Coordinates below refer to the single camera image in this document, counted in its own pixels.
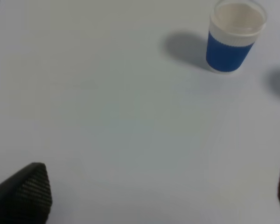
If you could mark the blue and white paper cup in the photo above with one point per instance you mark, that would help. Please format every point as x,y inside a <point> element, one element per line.
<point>234,27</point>

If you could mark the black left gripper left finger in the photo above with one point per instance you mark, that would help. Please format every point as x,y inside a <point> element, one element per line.
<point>25,197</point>

